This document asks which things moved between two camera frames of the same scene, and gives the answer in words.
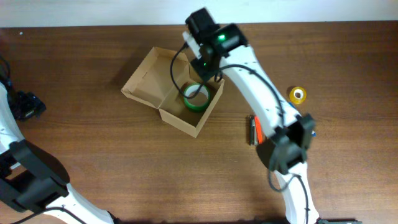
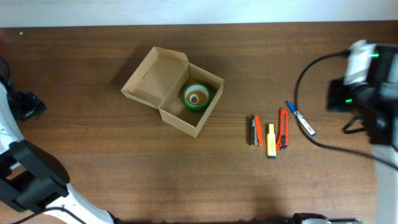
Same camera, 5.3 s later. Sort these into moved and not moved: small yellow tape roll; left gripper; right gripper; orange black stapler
Moved: right gripper; small yellow tape roll
Not moved: left gripper; orange black stapler
